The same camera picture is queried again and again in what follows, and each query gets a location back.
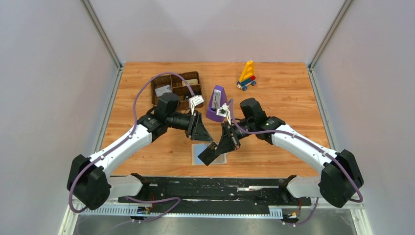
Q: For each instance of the aluminium frame post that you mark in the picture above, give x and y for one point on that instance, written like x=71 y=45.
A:
x=346 y=5
x=101 y=33

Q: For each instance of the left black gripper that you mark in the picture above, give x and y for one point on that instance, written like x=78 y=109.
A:
x=193 y=126

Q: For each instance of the grey card in basket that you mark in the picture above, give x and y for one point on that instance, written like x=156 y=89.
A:
x=159 y=91

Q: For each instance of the beige card in basket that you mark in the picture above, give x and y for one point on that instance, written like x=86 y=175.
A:
x=192 y=82

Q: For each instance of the colourful toy block car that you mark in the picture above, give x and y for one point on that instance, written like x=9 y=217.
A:
x=247 y=77

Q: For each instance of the left aluminium frame post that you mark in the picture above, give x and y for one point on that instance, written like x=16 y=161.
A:
x=101 y=33

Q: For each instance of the right aluminium frame post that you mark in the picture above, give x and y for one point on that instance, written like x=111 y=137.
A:
x=346 y=5

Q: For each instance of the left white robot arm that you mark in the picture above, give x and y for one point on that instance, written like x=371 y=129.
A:
x=90 y=178

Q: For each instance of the purple metronome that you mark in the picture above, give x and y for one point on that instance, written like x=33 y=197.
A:
x=218 y=98

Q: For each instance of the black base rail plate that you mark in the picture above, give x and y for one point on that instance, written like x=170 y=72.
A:
x=218 y=195

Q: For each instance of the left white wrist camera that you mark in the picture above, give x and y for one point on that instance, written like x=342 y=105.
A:
x=194 y=101

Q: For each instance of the brown wicker divided basket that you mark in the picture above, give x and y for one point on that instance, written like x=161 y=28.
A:
x=178 y=87

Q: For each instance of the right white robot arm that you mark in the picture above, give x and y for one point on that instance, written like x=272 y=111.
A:
x=339 y=180

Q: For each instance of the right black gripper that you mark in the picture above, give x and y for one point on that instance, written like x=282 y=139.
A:
x=229 y=135

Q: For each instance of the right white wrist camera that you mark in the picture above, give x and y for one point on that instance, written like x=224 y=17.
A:
x=224 y=112

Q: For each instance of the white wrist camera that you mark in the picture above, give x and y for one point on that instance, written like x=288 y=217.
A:
x=224 y=112
x=194 y=101

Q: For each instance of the white slotted cable duct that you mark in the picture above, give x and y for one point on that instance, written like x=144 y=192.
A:
x=133 y=210

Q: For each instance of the white card holder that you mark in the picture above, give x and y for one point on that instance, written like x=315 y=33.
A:
x=197 y=149

